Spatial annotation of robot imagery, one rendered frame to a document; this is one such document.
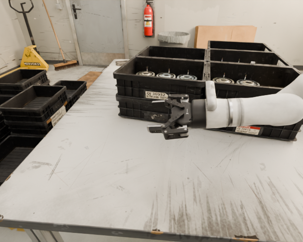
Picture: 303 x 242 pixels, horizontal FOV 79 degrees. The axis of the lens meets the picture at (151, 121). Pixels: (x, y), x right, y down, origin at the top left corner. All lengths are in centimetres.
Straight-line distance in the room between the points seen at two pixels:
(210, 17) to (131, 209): 370
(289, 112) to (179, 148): 42
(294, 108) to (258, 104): 6
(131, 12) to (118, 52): 77
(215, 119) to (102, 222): 40
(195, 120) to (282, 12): 399
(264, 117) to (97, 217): 49
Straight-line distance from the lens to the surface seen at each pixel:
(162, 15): 390
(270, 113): 48
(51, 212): 64
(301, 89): 54
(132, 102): 86
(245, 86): 78
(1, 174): 155
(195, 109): 46
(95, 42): 417
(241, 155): 80
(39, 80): 214
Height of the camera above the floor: 120
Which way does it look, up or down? 33 degrees down
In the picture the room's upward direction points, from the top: straight up
